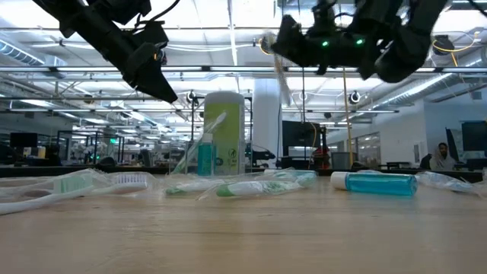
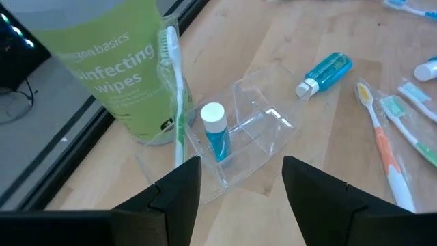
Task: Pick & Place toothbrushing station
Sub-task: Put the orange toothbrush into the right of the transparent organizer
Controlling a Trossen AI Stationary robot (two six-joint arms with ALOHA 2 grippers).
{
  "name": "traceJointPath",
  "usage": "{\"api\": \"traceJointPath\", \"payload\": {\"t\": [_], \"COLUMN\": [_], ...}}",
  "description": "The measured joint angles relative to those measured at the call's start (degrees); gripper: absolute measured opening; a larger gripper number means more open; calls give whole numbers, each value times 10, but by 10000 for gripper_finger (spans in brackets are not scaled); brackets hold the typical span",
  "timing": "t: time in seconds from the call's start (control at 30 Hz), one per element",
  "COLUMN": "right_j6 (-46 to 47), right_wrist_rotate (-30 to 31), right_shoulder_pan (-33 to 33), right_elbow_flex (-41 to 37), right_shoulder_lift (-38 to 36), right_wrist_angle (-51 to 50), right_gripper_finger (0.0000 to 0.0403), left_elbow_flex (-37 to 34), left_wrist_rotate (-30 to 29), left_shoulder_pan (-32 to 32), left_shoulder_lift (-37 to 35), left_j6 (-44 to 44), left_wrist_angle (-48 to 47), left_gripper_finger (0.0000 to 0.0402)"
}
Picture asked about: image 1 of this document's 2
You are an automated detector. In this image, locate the white toothbrush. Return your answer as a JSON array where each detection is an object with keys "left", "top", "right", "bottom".
[{"left": 272, "top": 33, "right": 292, "bottom": 108}]

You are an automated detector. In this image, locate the black monitor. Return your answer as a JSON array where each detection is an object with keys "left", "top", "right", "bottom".
[
  {"left": 281, "top": 120, "right": 323, "bottom": 148},
  {"left": 461, "top": 120, "right": 487, "bottom": 153},
  {"left": 10, "top": 132, "right": 39, "bottom": 150}
]

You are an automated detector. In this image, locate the green toothbrush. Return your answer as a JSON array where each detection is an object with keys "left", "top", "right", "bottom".
[
  {"left": 0, "top": 168, "right": 100, "bottom": 216},
  {"left": 212, "top": 170, "right": 318, "bottom": 199},
  {"left": 170, "top": 110, "right": 228, "bottom": 176},
  {"left": 164, "top": 177, "right": 229, "bottom": 196}
]

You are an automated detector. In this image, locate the person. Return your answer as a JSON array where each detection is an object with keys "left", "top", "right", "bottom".
[{"left": 428, "top": 142, "right": 457, "bottom": 171}]

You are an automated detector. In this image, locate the black metal frame cell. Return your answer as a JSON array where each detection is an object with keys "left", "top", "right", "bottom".
[{"left": 56, "top": 130, "right": 126, "bottom": 165}]

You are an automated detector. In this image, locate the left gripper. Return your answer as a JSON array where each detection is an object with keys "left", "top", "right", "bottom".
[{"left": 70, "top": 7, "right": 179, "bottom": 104}]

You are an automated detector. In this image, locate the green wipes canister white lid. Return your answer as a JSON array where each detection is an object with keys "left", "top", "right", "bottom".
[{"left": 202, "top": 91, "right": 246, "bottom": 177}]

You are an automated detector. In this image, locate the red and black machine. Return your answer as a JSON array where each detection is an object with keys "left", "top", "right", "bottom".
[{"left": 310, "top": 146, "right": 332, "bottom": 172}]

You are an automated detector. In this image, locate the blue mouthwash bottle white cap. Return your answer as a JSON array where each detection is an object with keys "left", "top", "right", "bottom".
[
  {"left": 329, "top": 170, "right": 419, "bottom": 198},
  {"left": 196, "top": 132, "right": 215, "bottom": 177}
]

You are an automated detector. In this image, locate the white column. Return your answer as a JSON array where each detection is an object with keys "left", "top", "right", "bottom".
[{"left": 253, "top": 78, "right": 283, "bottom": 168}]

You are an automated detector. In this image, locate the blue toothbrush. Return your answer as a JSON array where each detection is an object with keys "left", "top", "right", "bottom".
[{"left": 414, "top": 170, "right": 487, "bottom": 199}]

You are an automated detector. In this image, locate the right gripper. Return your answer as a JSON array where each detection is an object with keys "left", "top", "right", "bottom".
[{"left": 270, "top": 14, "right": 372, "bottom": 76}]

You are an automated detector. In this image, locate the black round object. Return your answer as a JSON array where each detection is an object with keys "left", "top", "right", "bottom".
[{"left": 96, "top": 156, "right": 119, "bottom": 173}]

